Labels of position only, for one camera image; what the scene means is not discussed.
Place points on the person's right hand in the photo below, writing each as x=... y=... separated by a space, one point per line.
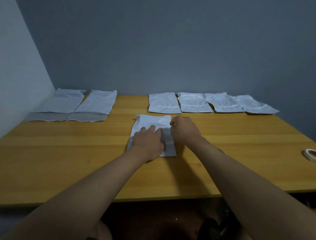
x=185 y=131

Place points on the person's left hand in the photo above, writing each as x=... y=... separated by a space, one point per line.
x=148 y=144

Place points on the person's left fingers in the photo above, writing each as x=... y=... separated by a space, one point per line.
x=151 y=129

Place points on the person's right fingers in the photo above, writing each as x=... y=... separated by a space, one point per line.
x=173 y=124

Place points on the white plastic bag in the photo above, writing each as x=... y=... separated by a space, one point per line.
x=153 y=122

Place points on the person's right forearm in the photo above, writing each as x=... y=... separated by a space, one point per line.
x=246 y=190

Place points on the person's left forearm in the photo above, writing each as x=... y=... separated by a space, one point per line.
x=81 y=197

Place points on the white flat pouch bag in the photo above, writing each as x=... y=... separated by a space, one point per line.
x=223 y=102
x=164 y=102
x=255 y=105
x=193 y=102

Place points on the long white and grey bag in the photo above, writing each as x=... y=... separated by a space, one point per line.
x=95 y=103
x=60 y=103

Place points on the white adhesive tape roll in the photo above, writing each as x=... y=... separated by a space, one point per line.
x=311 y=154

